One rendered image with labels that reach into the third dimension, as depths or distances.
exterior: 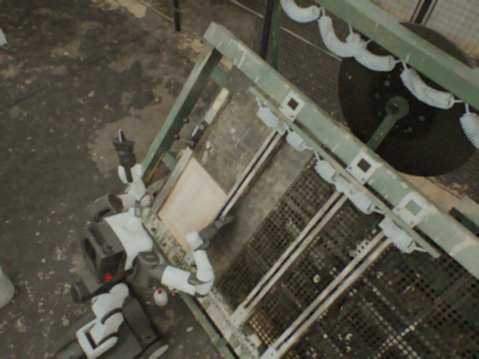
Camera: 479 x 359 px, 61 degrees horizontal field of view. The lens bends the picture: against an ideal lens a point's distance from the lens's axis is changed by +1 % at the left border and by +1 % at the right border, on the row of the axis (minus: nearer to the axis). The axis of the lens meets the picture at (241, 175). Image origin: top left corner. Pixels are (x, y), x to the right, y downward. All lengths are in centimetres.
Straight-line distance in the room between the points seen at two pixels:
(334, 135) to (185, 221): 112
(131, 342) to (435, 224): 221
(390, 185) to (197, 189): 116
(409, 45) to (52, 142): 350
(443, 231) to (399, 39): 83
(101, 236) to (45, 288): 161
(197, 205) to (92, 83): 287
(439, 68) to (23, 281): 322
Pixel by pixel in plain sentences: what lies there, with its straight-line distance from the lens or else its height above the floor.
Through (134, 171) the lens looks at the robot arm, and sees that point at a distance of 222.
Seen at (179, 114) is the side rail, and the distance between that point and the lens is 250.
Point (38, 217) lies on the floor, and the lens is 396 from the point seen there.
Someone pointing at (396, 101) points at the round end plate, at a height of 189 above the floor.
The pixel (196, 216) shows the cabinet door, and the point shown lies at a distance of 243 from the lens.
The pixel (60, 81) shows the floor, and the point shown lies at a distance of 510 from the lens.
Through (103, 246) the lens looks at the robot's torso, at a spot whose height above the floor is 140.
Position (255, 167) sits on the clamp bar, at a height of 154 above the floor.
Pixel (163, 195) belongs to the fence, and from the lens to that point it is 259.
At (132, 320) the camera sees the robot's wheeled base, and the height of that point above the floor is 19.
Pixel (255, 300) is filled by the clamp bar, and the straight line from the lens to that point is 220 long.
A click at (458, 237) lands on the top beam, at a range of 173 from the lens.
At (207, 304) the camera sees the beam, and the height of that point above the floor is 84.
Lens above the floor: 318
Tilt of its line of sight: 54 degrees down
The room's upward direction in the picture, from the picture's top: 7 degrees clockwise
